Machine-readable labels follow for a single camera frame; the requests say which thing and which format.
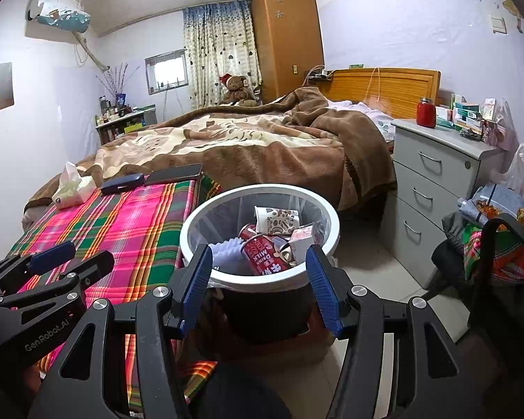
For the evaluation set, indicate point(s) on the wooden bed headboard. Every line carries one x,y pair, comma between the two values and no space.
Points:
397,87

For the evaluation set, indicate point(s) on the grey drawer nightstand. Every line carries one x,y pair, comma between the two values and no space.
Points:
428,192

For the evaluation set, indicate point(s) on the white wall switch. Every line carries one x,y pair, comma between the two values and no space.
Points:
498,24

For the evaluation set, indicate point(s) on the brown patterned blanket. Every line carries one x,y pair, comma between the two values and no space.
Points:
266,157

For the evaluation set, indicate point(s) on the group of small boxes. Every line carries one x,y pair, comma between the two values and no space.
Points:
463,111

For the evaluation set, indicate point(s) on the brown teddy bear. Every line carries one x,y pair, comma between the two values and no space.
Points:
238,89

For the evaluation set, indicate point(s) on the dark blue glasses case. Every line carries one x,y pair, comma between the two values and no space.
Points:
122,183

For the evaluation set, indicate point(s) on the dark garment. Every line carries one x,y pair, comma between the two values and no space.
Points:
452,253

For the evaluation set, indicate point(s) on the soft tissue pack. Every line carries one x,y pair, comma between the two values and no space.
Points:
72,192

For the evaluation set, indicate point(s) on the wrapped air conditioner pipe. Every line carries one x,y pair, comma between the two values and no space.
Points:
91,56

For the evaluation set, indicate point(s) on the pale pink bedding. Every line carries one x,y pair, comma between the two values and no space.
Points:
375,118

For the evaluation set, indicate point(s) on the pink green plaid bed sheet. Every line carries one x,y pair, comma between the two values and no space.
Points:
126,227

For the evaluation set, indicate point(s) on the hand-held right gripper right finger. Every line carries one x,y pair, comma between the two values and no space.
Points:
327,292

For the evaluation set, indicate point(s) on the cluttered shelf unit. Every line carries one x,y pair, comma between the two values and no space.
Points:
118,128

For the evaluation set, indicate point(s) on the small window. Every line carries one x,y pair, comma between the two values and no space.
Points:
168,72

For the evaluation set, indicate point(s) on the dried branches bunch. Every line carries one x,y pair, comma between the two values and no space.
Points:
115,80

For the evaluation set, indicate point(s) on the patterned curtain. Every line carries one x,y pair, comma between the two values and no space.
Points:
218,43

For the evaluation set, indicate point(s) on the colourful plaid garment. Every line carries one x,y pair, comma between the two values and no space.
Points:
498,248

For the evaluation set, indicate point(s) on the black chair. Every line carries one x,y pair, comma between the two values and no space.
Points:
506,336

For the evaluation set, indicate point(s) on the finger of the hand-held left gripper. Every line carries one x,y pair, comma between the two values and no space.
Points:
52,255
91,268

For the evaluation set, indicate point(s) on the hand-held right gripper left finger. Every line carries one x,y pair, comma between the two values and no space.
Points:
196,288

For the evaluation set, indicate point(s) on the wooden wardrobe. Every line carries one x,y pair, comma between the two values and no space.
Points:
288,43

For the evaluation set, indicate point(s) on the patterned paper cup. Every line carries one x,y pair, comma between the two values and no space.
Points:
275,220

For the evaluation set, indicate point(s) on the white round trash bin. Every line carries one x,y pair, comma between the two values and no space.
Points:
262,191

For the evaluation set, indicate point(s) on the red drink can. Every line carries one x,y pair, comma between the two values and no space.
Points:
249,231
262,257

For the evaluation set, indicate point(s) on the red thermos bottle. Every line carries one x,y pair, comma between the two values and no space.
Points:
425,115

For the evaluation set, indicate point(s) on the white red carton box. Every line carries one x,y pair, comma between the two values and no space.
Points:
305,240

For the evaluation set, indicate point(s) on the white plastic bag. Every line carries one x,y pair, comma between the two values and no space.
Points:
522,166

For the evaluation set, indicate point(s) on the grey blue garment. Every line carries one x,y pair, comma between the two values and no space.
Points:
498,196

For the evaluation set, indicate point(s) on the dark brown stool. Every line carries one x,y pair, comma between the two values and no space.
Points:
266,314

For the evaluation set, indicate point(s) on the white power strip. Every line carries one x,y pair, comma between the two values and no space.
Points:
318,74

